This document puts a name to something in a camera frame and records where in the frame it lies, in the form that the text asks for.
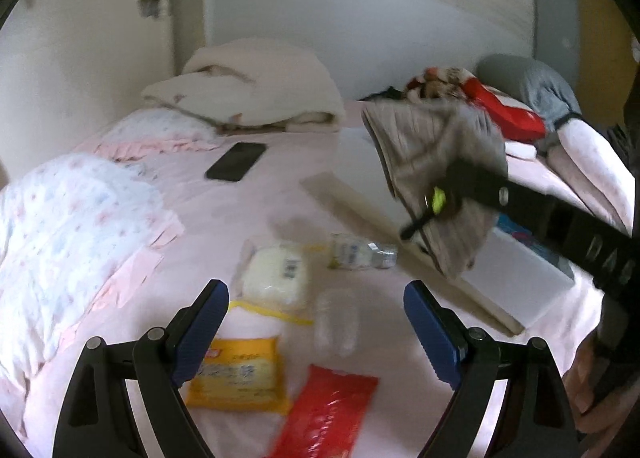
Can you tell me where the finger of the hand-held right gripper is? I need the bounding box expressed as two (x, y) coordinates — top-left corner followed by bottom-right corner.
(434, 159), (509, 213)
(398, 202), (462, 243)

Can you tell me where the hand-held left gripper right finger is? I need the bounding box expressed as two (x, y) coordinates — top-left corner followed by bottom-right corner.
(402, 280), (581, 458)

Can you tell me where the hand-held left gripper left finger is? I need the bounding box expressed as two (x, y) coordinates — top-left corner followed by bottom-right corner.
(52, 279), (231, 458)

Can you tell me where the grey striped cloth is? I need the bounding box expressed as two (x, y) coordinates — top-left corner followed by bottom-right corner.
(360, 100), (510, 281)

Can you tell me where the white cardboard box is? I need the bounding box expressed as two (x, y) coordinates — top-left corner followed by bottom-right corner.
(299, 128), (577, 337)

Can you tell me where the person's right hand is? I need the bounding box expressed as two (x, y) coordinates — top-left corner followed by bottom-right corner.
(562, 332), (640, 435)

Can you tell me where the blue packet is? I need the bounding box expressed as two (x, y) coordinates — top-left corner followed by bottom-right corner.
(494, 214), (552, 259)

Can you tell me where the yellow snack packet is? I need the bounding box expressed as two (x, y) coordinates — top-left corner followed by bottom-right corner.
(185, 336), (292, 415)

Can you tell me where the small clear plastic bottle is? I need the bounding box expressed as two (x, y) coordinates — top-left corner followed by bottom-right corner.
(327, 232), (399, 270)

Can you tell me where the red patterned bag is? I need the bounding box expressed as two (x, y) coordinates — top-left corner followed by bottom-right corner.
(404, 66), (547, 142)

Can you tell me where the clear plastic cup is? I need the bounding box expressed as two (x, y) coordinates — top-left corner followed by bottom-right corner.
(314, 287), (359, 357)

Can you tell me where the white bun packet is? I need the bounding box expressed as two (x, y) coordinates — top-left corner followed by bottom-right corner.
(234, 238), (317, 327)

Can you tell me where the grey cushion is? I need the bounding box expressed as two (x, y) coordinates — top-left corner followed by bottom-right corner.
(475, 54), (584, 132)

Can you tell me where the red snack packet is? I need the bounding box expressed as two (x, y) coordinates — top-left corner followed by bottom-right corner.
(267, 364), (380, 458)

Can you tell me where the pink bed sheet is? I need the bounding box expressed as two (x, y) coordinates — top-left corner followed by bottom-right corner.
(0, 98), (640, 458)

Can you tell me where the large floral pillow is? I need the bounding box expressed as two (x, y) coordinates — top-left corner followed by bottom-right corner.
(0, 154), (184, 380)

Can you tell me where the black smartphone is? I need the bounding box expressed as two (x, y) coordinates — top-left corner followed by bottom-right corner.
(205, 141), (268, 183)

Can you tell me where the white wardrobe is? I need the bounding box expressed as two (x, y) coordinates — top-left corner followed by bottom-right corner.
(202, 0), (537, 109)

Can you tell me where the small floral pillow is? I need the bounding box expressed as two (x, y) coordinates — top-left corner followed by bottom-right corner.
(94, 110), (222, 159)

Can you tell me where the cream fleece blanket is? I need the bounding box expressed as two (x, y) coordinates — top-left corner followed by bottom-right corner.
(140, 38), (346, 135)

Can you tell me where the white padded headboard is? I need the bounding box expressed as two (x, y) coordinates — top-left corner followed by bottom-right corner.
(0, 0), (174, 179)

